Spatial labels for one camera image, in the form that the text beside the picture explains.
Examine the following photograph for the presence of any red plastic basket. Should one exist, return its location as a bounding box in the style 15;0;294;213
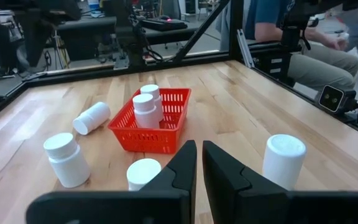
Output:
107;87;192;155

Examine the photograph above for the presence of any black keyboard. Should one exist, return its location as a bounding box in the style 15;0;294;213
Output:
140;17;188;32

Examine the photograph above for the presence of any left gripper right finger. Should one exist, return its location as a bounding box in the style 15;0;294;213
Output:
202;140;358;224

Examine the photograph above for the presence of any white plastic pill bottle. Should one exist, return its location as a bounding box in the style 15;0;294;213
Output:
43;132;91;189
72;101;112;136
139;83;165;123
126;157;163;192
262;134;308;191
132;93;161;129

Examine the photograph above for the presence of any silver aluminium extrusion bar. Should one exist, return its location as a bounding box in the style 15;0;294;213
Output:
236;29;255;68

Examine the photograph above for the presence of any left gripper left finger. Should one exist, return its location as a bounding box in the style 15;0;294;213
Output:
25;140;198;224

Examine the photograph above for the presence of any black aluminium table frame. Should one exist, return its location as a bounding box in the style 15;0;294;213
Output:
0;0;358;142

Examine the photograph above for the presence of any black box with white labels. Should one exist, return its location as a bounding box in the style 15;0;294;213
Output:
253;51;295;85

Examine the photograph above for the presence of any black table-level camera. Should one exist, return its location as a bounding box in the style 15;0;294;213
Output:
318;84;358;125

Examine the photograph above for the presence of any black desk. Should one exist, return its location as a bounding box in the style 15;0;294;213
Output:
54;15;204;62

